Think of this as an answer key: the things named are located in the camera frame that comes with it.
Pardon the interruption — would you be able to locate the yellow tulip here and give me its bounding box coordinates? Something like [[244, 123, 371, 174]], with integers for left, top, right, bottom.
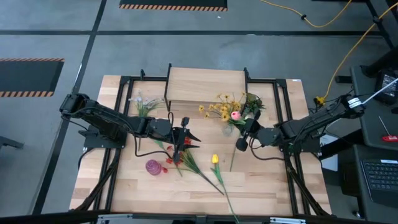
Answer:
[[210, 154, 241, 224]]

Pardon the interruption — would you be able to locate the black aluminium table frame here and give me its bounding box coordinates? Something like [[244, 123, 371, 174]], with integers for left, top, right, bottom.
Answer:
[[73, 68, 331, 217]]

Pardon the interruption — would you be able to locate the yellow extension cable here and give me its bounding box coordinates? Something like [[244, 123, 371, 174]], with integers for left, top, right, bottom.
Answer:
[[259, 0, 354, 29], [313, 2, 398, 106]]

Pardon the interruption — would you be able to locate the dark grey side desk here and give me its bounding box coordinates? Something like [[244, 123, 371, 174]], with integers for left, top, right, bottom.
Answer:
[[337, 144, 398, 224], [350, 65, 398, 152]]

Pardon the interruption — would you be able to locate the wooden shelf with black legs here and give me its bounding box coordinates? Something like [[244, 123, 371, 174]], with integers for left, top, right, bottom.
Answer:
[[164, 63, 251, 113]]

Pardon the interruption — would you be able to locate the black gantry crossbar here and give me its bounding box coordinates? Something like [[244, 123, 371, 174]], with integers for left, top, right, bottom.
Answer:
[[0, 210, 398, 224]]

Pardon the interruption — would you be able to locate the black laptop keyboard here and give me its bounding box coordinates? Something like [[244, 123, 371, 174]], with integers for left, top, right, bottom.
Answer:
[[359, 158, 398, 208]]

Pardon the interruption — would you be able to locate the white blossom grass bunch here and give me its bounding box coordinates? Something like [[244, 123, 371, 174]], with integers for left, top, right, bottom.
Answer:
[[129, 90, 165, 152]]

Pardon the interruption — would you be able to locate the white stiff cable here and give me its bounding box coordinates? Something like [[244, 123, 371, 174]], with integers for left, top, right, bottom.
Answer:
[[362, 77, 398, 105]]

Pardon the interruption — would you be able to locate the dark grey furniture foot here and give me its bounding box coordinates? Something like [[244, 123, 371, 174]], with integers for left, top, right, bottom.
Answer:
[[0, 136, 25, 151]]

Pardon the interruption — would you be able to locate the black tablet device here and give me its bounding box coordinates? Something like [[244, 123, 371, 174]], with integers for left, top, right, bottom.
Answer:
[[374, 68, 398, 106]]

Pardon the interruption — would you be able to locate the black chair base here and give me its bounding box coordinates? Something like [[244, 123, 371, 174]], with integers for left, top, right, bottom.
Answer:
[[360, 46, 398, 78]]

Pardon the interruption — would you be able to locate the black stand leg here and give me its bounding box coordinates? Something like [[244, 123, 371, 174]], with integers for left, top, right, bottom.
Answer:
[[365, 0, 398, 49]]

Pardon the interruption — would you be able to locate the red-handled screwdriver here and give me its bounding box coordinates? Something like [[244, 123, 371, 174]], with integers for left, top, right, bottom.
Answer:
[[377, 115, 398, 143]]

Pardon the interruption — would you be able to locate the thin green bare stem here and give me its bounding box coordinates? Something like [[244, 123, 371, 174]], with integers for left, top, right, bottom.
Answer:
[[229, 138, 239, 172]]

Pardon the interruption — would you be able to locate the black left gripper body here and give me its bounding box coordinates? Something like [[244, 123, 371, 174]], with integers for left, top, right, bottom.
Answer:
[[149, 116, 190, 163]]

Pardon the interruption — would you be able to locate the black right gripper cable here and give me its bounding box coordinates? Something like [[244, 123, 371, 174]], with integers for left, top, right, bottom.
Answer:
[[248, 138, 285, 162]]

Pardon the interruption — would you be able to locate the pink tulip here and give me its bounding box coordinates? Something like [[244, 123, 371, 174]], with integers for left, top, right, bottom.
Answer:
[[229, 111, 251, 128]]

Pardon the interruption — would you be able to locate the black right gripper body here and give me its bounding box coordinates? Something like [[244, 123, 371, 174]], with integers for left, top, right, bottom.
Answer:
[[235, 110, 266, 152]]

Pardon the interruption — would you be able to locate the black hazard-striped floor mat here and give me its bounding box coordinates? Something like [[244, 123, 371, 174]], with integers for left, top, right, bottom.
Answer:
[[0, 57, 65, 98], [119, 0, 228, 12]]

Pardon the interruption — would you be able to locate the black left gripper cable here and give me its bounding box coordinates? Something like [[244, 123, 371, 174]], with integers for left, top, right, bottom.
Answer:
[[134, 111, 175, 158]]

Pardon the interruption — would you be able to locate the clear glass vase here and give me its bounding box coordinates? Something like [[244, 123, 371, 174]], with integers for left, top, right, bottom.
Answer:
[[221, 122, 236, 138]]

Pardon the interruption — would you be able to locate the purple glass vase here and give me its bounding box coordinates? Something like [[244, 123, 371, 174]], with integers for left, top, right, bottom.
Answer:
[[145, 159, 163, 177]]

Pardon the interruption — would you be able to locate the red blossom flower bunch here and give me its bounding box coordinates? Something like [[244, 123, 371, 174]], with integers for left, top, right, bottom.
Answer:
[[164, 136, 225, 196]]

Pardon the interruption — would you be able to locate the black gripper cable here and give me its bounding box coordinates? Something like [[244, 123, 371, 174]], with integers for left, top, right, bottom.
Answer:
[[248, 138, 285, 162], [134, 111, 175, 158]]

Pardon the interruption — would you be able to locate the yellow daisy bunch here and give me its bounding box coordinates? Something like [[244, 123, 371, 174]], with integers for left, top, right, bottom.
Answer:
[[198, 92, 248, 125]]

